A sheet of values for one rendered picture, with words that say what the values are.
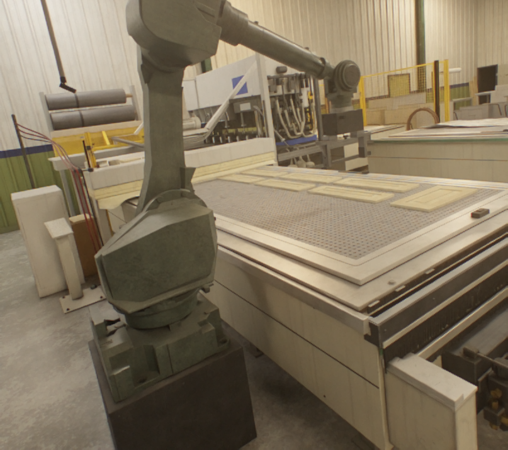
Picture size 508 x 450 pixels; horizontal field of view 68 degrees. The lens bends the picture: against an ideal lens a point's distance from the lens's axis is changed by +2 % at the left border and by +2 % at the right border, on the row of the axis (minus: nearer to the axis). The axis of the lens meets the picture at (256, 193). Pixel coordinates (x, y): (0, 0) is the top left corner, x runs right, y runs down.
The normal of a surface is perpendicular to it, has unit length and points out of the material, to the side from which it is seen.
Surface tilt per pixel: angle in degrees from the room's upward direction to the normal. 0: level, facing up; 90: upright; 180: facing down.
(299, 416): 0
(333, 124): 90
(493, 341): 0
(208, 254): 90
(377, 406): 90
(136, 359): 90
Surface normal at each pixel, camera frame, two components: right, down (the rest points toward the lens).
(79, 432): -0.14, -0.97
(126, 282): 0.26, 0.18
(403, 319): 0.55, 0.11
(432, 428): -0.82, 0.23
